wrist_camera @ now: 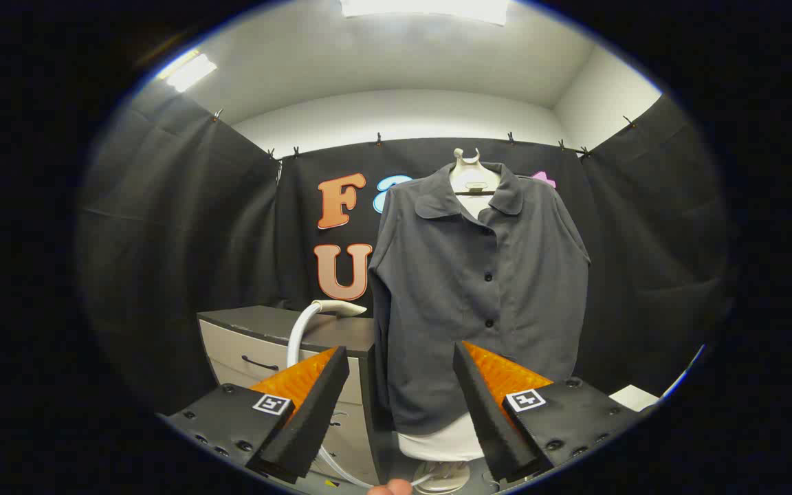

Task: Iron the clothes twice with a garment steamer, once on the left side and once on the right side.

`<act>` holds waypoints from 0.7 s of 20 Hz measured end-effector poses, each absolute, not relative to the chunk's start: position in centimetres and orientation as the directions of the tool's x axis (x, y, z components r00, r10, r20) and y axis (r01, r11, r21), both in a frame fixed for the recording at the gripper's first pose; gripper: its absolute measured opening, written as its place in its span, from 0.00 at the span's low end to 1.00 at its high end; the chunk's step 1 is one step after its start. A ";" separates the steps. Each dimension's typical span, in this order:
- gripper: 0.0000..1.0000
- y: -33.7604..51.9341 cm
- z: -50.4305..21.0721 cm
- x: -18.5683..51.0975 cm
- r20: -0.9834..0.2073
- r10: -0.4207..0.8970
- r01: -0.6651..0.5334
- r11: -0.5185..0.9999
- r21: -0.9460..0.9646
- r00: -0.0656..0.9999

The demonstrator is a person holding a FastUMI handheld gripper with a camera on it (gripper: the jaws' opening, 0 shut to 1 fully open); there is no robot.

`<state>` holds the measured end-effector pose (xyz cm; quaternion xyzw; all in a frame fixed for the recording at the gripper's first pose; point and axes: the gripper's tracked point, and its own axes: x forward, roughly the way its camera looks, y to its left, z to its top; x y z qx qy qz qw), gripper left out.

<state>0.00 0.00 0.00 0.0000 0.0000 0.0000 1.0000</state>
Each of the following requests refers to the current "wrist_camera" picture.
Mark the grey cabinet with dark top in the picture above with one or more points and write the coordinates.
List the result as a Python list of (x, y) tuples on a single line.
[(265, 323)]

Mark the white dress form mannequin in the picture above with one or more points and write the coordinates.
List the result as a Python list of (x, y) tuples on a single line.
[(466, 172)]

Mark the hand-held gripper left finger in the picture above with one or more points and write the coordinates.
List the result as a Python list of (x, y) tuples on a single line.
[(313, 405)]

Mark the wide ceiling light panel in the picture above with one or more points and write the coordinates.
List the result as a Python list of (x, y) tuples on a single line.
[(423, 8)]

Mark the narrow ceiling light panel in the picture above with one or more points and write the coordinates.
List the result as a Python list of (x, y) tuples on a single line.
[(190, 71)]

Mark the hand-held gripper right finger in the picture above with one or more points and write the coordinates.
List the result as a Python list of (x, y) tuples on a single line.
[(485, 405)]

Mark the white flat box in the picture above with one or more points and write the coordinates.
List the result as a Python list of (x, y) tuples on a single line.
[(633, 397)]

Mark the grey button-up shirt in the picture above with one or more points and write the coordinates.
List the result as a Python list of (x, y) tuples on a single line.
[(513, 309)]

